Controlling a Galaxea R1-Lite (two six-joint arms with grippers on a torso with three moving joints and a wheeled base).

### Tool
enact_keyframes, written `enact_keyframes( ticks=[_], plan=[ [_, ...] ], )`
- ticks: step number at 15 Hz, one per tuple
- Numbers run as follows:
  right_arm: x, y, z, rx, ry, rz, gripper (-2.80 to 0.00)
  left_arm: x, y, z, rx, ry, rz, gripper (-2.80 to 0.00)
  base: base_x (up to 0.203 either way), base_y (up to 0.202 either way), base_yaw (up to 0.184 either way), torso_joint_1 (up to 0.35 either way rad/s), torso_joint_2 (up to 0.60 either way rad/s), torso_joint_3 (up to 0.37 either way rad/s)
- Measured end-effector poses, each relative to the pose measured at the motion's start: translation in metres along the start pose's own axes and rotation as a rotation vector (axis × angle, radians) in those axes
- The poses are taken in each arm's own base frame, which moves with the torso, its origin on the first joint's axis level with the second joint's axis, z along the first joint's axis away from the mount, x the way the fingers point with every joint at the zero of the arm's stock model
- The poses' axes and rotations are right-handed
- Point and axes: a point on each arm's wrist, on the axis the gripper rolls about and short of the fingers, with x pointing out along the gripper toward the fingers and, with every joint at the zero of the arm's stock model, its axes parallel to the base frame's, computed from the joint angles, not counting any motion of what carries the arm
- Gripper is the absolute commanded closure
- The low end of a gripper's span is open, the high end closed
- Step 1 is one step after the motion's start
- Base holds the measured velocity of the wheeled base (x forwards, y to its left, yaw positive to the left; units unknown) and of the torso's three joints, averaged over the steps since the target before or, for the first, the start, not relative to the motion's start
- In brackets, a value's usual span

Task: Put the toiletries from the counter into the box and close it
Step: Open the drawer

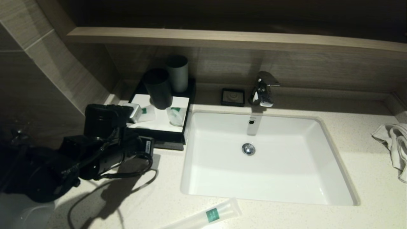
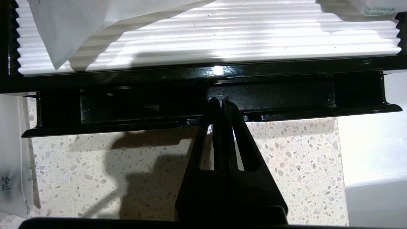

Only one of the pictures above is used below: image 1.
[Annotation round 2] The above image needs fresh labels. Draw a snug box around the white vanity kit packet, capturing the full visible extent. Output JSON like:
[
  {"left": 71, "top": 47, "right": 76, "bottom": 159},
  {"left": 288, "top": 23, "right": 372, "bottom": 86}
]
[{"left": 140, "top": 105, "right": 156, "bottom": 123}]

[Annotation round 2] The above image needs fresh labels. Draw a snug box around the white shower cap packet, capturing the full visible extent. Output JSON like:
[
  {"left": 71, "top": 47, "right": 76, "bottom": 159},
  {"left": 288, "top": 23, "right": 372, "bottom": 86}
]
[{"left": 166, "top": 107, "right": 187, "bottom": 127}]

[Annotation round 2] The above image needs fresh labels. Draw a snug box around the black amenity box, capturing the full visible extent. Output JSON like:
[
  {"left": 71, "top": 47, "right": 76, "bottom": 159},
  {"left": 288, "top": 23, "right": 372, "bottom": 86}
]
[{"left": 126, "top": 78, "right": 196, "bottom": 150}]

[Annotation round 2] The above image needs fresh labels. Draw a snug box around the white ribbed tray mat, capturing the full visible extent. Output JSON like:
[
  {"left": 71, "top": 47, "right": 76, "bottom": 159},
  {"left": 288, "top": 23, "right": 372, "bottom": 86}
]
[{"left": 127, "top": 94, "right": 190, "bottom": 133}]

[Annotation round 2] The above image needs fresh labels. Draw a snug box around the black tumbler cup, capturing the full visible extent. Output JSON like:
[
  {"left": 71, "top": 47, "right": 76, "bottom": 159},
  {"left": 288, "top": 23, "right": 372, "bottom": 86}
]
[{"left": 142, "top": 68, "right": 174, "bottom": 109}]

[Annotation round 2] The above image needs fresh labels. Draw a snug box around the grey tumbler cup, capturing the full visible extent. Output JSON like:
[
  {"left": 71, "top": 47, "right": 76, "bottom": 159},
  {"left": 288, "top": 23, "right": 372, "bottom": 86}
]
[{"left": 165, "top": 55, "right": 189, "bottom": 93}]

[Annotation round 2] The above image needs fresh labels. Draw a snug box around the wide toothbrush packet green label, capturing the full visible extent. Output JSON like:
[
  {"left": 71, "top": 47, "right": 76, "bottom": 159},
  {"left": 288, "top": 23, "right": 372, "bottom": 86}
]
[{"left": 159, "top": 197, "right": 242, "bottom": 229}]

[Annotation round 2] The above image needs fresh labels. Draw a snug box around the chrome bathtub faucet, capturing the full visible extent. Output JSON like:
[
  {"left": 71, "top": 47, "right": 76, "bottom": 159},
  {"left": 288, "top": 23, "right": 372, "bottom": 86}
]
[{"left": 10, "top": 127, "right": 31, "bottom": 145}]

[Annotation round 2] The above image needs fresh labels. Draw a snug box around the black square soap dish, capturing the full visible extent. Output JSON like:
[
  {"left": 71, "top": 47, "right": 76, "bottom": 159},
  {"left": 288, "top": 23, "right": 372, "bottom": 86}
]
[{"left": 221, "top": 88, "right": 245, "bottom": 107}]

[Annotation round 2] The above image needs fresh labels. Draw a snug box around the chrome sink drain plug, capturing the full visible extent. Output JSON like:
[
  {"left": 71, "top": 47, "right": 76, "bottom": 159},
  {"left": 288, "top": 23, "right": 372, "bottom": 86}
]
[{"left": 241, "top": 143, "right": 256, "bottom": 156}]

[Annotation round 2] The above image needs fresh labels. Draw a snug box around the white bathtub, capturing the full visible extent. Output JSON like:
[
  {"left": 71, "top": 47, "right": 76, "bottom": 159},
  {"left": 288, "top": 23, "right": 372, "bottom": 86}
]
[{"left": 0, "top": 194, "right": 54, "bottom": 229}]

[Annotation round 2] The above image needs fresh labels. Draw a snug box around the white ceramic sink basin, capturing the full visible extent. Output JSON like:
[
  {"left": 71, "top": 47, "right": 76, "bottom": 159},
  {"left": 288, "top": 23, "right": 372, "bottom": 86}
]
[{"left": 180, "top": 110, "right": 360, "bottom": 206}]

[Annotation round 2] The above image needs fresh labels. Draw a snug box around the chrome sink faucet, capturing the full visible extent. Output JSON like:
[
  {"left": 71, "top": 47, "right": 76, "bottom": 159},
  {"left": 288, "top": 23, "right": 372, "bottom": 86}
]
[{"left": 248, "top": 72, "right": 280, "bottom": 108}]

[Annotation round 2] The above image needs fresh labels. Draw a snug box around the white crumpled towel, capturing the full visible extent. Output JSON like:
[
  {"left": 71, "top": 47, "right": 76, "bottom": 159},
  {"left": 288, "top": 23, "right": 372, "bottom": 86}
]
[{"left": 370, "top": 122, "right": 407, "bottom": 184}]

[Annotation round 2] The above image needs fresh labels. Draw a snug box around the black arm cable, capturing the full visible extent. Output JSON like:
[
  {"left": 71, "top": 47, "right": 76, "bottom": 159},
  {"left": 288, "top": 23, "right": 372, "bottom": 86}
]
[{"left": 92, "top": 153, "right": 153, "bottom": 179}]

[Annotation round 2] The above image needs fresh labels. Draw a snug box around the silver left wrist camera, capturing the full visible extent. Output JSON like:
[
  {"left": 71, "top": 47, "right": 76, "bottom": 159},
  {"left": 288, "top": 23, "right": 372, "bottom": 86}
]
[{"left": 122, "top": 103, "right": 142, "bottom": 124}]

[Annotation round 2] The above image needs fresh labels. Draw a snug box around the light wooden wall shelf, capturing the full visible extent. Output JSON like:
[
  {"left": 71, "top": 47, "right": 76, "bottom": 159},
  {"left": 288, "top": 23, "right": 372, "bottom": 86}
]
[{"left": 67, "top": 27, "right": 407, "bottom": 53}]

